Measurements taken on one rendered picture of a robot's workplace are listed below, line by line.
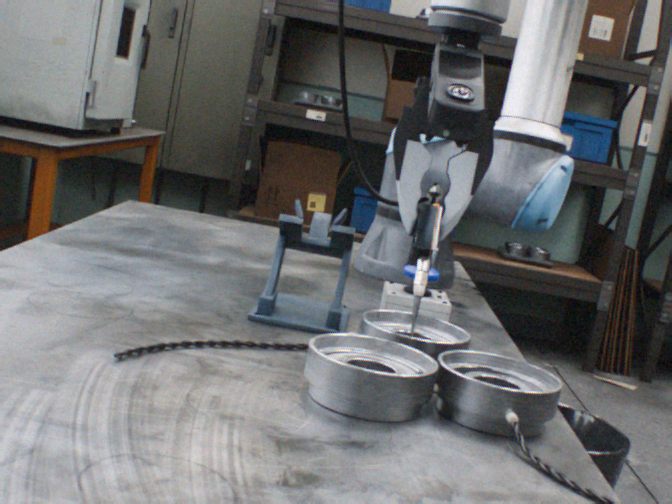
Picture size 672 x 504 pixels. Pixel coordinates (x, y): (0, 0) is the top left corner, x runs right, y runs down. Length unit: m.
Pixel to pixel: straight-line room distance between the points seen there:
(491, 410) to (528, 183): 0.57
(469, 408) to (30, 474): 0.34
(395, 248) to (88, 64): 1.84
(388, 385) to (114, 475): 0.23
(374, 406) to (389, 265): 0.60
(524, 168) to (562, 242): 3.71
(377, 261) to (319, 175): 2.99
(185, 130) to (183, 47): 0.42
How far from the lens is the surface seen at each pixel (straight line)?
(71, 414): 0.61
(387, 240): 1.27
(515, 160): 1.23
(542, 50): 1.26
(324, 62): 4.77
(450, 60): 0.82
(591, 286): 4.38
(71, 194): 5.01
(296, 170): 4.24
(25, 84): 3.00
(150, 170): 4.09
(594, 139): 4.41
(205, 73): 4.58
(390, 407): 0.68
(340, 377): 0.67
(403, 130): 0.84
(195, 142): 4.59
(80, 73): 2.94
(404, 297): 0.94
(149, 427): 0.60
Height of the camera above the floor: 1.03
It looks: 9 degrees down
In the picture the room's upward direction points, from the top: 11 degrees clockwise
